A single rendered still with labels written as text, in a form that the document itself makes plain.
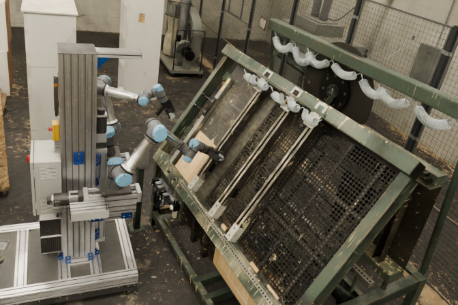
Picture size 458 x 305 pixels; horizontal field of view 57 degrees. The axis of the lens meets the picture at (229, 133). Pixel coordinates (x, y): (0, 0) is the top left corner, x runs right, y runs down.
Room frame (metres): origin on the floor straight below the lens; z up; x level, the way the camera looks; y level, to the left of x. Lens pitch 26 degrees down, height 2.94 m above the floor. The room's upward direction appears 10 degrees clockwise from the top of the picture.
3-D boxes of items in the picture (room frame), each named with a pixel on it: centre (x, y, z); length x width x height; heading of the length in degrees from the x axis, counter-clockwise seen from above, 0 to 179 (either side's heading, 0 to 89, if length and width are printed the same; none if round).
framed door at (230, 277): (2.48, -0.31, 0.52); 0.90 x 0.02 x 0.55; 34
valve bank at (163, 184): (3.10, 0.48, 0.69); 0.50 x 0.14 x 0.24; 34
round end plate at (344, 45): (3.35, -0.79, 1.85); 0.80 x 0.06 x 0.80; 34
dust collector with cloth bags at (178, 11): (8.82, 1.35, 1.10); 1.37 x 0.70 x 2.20; 26
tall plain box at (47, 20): (5.14, 2.43, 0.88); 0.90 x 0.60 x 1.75; 26
